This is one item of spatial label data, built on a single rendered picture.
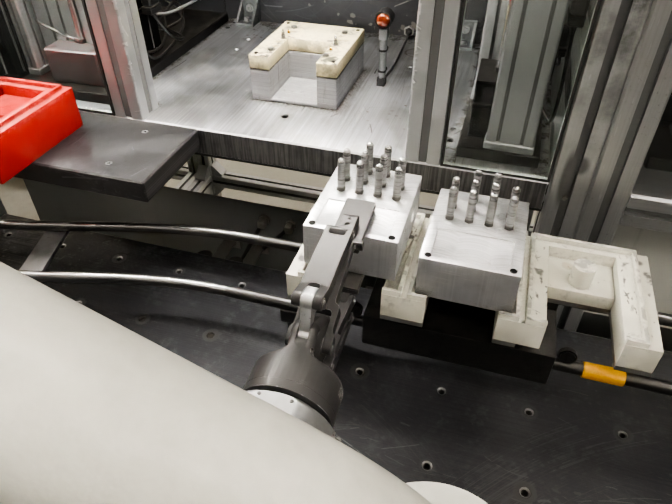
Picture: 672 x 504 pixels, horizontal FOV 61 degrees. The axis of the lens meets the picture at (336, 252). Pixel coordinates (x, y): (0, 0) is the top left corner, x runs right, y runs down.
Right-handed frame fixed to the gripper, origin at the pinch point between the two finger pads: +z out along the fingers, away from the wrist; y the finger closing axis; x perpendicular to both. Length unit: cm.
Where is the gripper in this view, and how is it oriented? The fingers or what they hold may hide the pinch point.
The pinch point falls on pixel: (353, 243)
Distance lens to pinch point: 57.6
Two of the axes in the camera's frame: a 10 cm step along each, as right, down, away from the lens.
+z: 2.8, -6.6, 7.0
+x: -9.6, -1.8, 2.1
